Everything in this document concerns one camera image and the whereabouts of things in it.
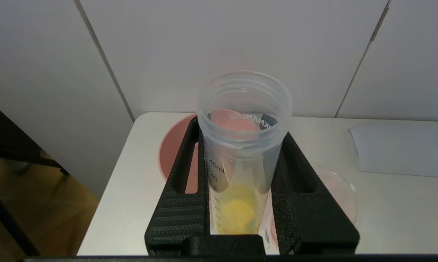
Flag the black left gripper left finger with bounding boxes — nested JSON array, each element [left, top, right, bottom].
[[145, 116, 210, 256]]

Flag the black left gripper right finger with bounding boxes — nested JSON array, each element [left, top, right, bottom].
[[271, 131, 361, 255]]

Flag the test tube with yellow pigment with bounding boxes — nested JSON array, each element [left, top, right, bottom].
[[197, 70, 293, 235]]

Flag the clear glass beaker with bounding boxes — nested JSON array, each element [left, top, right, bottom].
[[265, 166, 360, 250]]

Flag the pink bowl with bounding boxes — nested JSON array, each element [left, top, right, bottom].
[[158, 109, 268, 195]]

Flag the white paper sheet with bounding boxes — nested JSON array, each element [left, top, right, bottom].
[[349, 122, 438, 179]]

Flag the black stool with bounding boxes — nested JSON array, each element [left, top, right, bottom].
[[0, 160, 42, 257]]

